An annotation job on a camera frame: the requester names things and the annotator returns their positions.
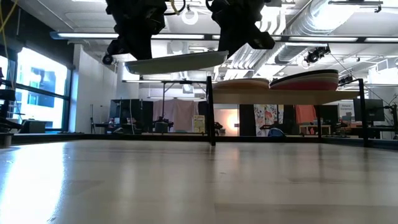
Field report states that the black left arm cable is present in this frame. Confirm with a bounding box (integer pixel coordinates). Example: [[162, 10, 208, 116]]
[[163, 0, 187, 16]]

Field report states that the dark grey box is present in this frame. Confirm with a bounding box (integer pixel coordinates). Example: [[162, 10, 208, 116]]
[[21, 119, 47, 134]]

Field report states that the black tripod stand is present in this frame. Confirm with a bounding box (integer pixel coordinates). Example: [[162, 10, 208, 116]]
[[89, 104, 97, 134]]

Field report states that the silver ventilation duct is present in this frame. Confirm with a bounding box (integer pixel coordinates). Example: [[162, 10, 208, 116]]
[[273, 0, 361, 65]]

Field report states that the yellow hanging cable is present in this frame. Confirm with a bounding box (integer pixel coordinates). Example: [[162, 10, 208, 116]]
[[0, 0, 19, 91]]

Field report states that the colourful patterned cloth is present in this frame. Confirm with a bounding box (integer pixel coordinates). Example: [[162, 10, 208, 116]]
[[253, 104, 279, 137]]

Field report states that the wooden shelf black frame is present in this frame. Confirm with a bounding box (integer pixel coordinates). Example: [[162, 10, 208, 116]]
[[205, 75, 373, 149]]

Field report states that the round white pendant lamp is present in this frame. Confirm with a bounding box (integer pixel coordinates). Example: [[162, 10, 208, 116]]
[[182, 7, 200, 26]]

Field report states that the sage green plate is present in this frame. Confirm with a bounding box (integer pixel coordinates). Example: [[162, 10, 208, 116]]
[[124, 50, 230, 76]]

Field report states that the large glass window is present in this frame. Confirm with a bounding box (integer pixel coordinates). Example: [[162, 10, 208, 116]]
[[0, 46, 74, 133]]

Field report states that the terracotta plate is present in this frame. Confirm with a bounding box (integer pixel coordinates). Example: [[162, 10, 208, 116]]
[[212, 81, 271, 91]]

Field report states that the yellow poster sign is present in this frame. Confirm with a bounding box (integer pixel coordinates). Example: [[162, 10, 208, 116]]
[[192, 114, 206, 134]]

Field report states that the white printed sign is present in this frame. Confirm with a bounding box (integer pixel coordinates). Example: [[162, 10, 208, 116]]
[[338, 101, 354, 123]]

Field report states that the small wooden table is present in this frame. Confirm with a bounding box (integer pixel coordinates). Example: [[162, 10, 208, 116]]
[[298, 124, 333, 136]]

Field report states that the long linear ceiling light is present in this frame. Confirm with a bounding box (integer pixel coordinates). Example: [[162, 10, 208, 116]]
[[49, 30, 398, 44]]

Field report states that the black computer monitor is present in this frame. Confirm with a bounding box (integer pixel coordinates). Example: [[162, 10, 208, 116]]
[[353, 98, 386, 123]]

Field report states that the black upright panel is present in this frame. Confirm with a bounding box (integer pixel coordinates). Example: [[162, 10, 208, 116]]
[[238, 104, 256, 137]]

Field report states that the blue rounded bag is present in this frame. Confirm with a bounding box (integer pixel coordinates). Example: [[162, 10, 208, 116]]
[[267, 127, 286, 138]]

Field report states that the magenta plate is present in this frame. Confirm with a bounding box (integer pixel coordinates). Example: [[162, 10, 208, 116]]
[[269, 79, 340, 91]]

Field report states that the black background workstation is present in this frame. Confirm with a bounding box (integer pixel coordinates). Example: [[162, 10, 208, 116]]
[[0, 88, 26, 134]]

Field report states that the tall black metal frame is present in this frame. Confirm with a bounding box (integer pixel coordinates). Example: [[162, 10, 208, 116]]
[[122, 79, 208, 135]]

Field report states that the orange hanging cloth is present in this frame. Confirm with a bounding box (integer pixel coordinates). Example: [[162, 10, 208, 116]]
[[295, 105, 317, 124]]

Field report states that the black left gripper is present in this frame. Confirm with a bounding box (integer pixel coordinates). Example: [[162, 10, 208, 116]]
[[103, 0, 168, 61]]

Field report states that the beige hanging cloth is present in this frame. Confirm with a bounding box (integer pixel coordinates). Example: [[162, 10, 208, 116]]
[[153, 99, 200, 132]]

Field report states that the black ceiling rail fixture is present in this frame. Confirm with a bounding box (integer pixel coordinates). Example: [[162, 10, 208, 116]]
[[328, 0, 384, 14]]

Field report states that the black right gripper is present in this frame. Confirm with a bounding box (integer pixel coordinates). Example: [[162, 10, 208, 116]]
[[206, 0, 277, 58]]

